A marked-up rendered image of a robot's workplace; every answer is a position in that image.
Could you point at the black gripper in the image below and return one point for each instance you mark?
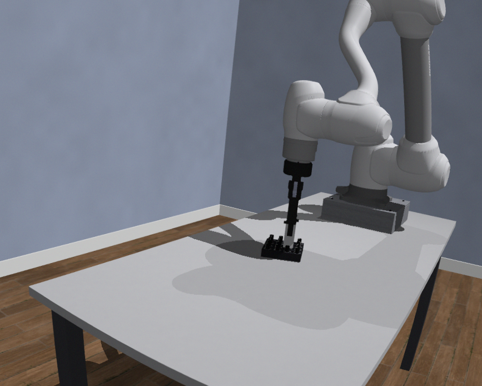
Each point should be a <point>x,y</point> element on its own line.
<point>296,170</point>

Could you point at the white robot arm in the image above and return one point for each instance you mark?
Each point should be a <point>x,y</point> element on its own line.
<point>357,119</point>

